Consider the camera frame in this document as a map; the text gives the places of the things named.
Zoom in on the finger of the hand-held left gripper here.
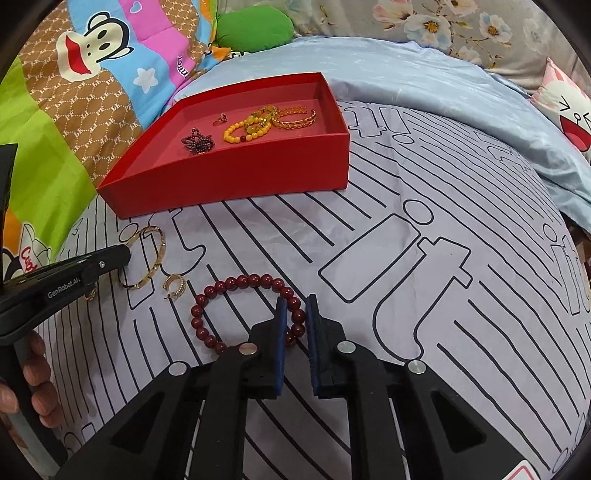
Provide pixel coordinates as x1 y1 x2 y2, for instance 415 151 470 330
90 244 132 278

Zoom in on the yellow and gold bead bracelet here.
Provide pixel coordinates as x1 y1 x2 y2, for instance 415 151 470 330
249 105 280 127

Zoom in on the white cartoon cat pillow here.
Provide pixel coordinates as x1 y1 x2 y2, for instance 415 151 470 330
529 58 591 162

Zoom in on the dark red bead bracelet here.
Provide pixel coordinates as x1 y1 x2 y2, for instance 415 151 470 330
190 273 306 354

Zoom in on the green plush cushion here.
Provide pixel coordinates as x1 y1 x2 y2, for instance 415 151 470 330
216 7 295 54

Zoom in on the red cardboard box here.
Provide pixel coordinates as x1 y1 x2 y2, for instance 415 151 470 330
96 72 350 219

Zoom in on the wide gold cuff bracelet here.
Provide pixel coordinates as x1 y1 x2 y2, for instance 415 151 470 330
270 105 318 130

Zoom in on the floral pillow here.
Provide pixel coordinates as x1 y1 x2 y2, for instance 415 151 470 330
217 0 568 88

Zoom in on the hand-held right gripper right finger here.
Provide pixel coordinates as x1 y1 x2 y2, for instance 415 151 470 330
307 294 522 480

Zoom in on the colourful cartoon monkey quilt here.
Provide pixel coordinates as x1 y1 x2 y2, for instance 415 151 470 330
0 0 220 273

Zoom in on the grey striped blanket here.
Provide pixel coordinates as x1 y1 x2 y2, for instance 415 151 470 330
37 99 591 480

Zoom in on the thin gold bangle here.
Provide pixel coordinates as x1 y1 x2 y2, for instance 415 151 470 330
117 226 167 291

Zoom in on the person's left hand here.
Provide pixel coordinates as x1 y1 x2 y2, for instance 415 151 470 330
0 331 60 418

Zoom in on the light blue blanket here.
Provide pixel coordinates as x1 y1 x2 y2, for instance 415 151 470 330
171 36 591 227

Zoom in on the small garnet bead bracelet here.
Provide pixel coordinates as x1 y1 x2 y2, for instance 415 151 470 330
180 128 215 155

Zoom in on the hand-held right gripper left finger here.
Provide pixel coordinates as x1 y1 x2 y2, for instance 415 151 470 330
55 295 287 480

